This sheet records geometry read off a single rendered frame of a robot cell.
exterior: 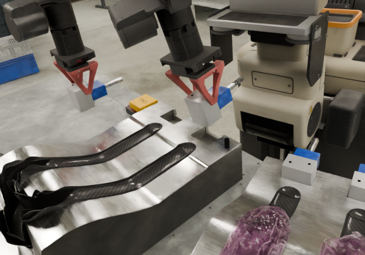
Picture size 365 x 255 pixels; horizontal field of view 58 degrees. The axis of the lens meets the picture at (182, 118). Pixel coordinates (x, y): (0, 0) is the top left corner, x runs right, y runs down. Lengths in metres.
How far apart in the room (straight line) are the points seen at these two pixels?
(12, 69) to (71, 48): 3.11
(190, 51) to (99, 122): 0.47
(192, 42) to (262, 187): 0.27
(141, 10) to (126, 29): 0.04
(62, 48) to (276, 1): 0.49
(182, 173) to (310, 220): 0.22
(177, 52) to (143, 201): 0.25
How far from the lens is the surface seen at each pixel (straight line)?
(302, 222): 0.54
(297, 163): 0.61
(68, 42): 0.74
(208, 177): 0.60
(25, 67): 3.85
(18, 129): 1.05
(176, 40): 0.55
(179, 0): 0.49
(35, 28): 0.70
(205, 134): 0.69
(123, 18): 0.51
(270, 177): 0.61
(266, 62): 0.95
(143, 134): 0.70
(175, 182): 0.57
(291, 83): 0.93
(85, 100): 0.79
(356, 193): 0.59
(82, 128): 0.95
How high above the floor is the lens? 1.27
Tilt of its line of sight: 32 degrees down
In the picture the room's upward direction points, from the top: 8 degrees counter-clockwise
